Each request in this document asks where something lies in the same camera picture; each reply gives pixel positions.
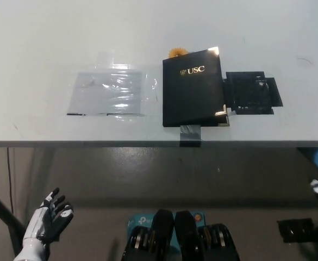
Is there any grey tape strip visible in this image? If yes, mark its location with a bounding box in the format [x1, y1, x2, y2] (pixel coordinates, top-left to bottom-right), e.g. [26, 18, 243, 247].
[179, 125, 202, 147]

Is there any clear plastic film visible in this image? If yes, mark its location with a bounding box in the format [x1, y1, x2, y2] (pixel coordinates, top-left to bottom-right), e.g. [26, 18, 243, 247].
[66, 51, 159, 117]

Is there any orange tassel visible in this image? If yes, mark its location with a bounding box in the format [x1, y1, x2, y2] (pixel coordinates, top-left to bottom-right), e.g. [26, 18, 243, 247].
[167, 47, 188, 58]

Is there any teal TP-Link box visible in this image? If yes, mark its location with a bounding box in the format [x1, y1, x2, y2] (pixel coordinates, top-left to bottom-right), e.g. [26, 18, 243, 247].
[127, 210, 205, 240]

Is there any black flat tray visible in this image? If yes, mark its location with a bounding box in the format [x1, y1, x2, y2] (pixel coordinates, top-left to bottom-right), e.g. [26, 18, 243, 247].
[222, 71, 284, 115]

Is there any black USC diary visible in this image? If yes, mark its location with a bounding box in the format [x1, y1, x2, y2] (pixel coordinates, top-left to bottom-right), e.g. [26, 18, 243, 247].
[162, 46, 232, 128]

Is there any thin black cable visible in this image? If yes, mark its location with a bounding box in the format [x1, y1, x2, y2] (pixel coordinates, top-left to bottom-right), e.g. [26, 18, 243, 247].
[7, 148, 15, 215]

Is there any clear plastic sheet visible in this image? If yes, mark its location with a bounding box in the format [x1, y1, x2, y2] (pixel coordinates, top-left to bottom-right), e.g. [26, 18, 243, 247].
[67, 72, 145, 115]

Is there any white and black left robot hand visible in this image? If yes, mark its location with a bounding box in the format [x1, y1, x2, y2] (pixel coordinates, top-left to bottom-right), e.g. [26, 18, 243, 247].
[22, 187, 74, 245]

